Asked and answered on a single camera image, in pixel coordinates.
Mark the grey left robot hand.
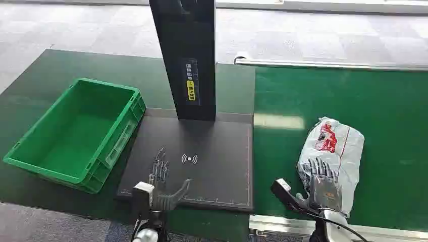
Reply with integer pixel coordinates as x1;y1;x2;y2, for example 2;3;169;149
147;147;193;212

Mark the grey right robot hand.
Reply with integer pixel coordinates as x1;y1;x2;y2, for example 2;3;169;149
295;157;343;213

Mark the white plastic parcel bag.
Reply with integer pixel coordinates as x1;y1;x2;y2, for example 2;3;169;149
297;116;365;219

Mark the black scanner platform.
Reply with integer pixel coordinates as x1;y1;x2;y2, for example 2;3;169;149
116;107;254;212

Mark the green conveyor belt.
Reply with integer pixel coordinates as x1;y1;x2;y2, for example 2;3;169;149
253;66;428;232

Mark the yellow black warning label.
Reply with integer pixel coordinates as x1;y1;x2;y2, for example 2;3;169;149
186;80;196;102

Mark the green plastic crate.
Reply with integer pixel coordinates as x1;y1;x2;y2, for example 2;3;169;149
3;78;147;195

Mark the black scanner column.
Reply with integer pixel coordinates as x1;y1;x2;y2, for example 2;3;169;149
148;0;217;122

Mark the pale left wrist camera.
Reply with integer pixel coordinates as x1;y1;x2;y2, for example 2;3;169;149
132;181;155;218

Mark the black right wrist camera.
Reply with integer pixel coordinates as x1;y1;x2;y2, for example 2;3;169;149
270;178;303;212

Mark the silver conveyor frame edge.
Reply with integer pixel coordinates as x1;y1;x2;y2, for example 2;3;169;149
249;214;428;242

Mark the silver conveyor rail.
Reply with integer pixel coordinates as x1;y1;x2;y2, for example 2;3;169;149
233;51;428;72

